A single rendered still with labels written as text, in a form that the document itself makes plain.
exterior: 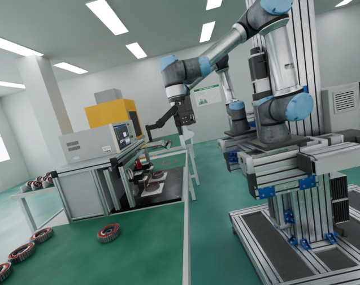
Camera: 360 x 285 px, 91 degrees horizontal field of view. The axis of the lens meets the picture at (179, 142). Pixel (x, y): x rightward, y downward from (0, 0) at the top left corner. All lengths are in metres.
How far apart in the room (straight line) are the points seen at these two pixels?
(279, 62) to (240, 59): 6.13
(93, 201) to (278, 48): 1.29
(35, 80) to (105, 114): 1.68
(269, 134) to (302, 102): 0.23
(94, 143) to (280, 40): 1.17
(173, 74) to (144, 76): 6.12
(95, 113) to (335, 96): 4.91
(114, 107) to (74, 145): 3.75
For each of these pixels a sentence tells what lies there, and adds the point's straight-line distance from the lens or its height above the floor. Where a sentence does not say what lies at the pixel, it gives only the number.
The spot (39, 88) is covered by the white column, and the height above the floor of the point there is 2.55.
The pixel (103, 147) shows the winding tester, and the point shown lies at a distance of 1.31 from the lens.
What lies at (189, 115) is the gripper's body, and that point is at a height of 1.27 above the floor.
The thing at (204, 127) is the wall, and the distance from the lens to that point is 6.62.
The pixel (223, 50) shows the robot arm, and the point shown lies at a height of 1.52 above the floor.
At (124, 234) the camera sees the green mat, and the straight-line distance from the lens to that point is 1.07.
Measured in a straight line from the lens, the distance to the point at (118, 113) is 5.05.
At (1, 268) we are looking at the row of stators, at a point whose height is 0.77.
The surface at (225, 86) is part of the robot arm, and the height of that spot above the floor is 1.41.
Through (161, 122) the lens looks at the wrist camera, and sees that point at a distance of 0.72.
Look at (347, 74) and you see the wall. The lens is 8.60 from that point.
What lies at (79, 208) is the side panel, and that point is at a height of 0.83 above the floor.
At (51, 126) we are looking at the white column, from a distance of 5.38.
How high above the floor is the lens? 1.30
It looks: 10 degrees down
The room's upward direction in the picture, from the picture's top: 13 degrees counter-clockwise
